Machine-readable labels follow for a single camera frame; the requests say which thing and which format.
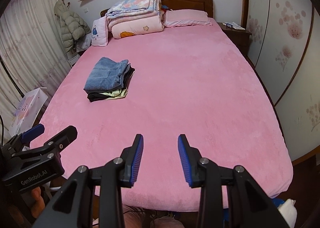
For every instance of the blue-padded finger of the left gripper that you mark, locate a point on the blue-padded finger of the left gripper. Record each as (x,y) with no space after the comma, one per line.
(32,133)

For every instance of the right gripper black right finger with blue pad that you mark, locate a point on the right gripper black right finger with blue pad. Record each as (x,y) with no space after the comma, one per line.
(248,204)

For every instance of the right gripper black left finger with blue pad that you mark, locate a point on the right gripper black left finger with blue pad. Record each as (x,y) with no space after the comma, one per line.
(71,206)

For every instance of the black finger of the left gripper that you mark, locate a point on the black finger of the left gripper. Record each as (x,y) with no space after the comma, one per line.
(61,140)

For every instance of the blue denim jacket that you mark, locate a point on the blue denim jacket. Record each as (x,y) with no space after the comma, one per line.
(107,75)

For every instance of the person's left hand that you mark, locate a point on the person's left hand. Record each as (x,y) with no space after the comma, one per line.
(37,200)

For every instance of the white blue slipper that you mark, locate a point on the white blue slipper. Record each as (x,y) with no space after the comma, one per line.
(287,210)

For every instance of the light green black folded garment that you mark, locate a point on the light green black folded garment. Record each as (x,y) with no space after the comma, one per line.
(115,94)

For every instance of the white patterned curtain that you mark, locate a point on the white patterned curtain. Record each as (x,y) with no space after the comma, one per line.
(32,52)

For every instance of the grey-green puffer coat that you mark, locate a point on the grey-green puffer coat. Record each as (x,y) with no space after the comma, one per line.
(72,27)

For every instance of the light pink cartoon pillow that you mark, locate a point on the light pink cartoon pillow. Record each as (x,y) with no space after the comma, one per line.
(100,32)

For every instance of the pink bed sheet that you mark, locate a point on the pink bed sheet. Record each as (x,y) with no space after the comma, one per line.
(188,80)

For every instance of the folded pink quilt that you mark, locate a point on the folded pink quilt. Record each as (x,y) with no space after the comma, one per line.
(141,26)

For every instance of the dark wooden nightstand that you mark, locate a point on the dark wooden nightstand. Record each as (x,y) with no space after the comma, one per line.
(240,38)

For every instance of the folded floral blanket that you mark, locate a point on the folded floral blanket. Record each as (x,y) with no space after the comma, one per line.
(131,8)

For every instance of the papers on nightstand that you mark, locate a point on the papers on nightstand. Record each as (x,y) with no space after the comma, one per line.
(233,25)

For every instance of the dark wooden headboard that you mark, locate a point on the dark wooden headboard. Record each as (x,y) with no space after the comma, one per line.
(202,5)

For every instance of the floral wardrobe door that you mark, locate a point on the floral wardrobe door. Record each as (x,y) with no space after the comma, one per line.
(285,52)

